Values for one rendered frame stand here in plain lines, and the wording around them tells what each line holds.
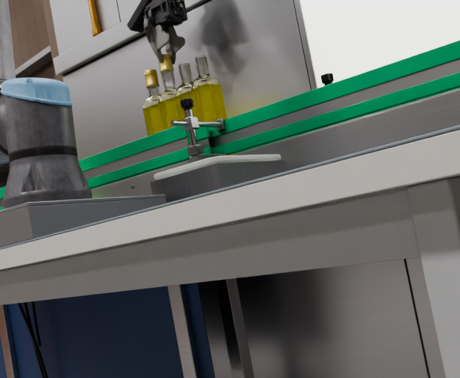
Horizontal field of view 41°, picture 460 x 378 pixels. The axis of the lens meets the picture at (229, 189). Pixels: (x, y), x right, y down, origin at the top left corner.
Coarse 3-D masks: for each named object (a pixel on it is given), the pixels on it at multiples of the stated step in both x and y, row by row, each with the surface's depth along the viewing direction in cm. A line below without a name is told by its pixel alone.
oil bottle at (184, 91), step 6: (186, 84) 152; (180, 90) 153; (186, 90) 151; (180, 96) 153; (186, 96) 152; (192, 96) 151; (180, 108) 153; (192, 108) 151; (180, 114) 153; (180, 120) 153
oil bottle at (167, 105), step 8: (168, 88) 157; (160, 96) 157; (168, 96) 155; (160, 104) 157; (168, 104) 155; (160, 112) 157; (168, 112) 155; (176, 112) 154; (168, 120) 156; (176, 120) 154; (168, 128) 156
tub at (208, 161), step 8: (200, 160) 109; (208, 160) 108; (216, 160) 108; (224, 160) 110; (232, 160) 112; (240, 160) 114; (248, 160) 116; (256, 160) 118; (264, 160) 120; (176, 168) 113; (184, 168) 112; (192, 168) 112; (160, 176) 116; (168, 176) 116
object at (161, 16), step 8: (152, 0) 158; (160, 0) 154; (168, 0) 154; (184, 0) 158; (152, 8) 156; (160, 8) 156; (168, 8) 153; (176, 8) 156; (184, 8) 158; (152, 16) 156; (160, 16) 156; (168, 16) 154; (176, 16) 155; (184, 16) 157; (160, 24) 158; (168, 24) 160; (176, 24) 159
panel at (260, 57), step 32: (224, 0) 161; (256, 0) 155; (288, 0) 149; (192, 32) 168; (224, 32) 162; (256, 32) 155; (288, 32) 150; (192, 64) 169; (224, 64) 162; (256, 64) 156; (288, 64) 150; (224, 96) 163; (256, 96) 157; (288, 96) 151
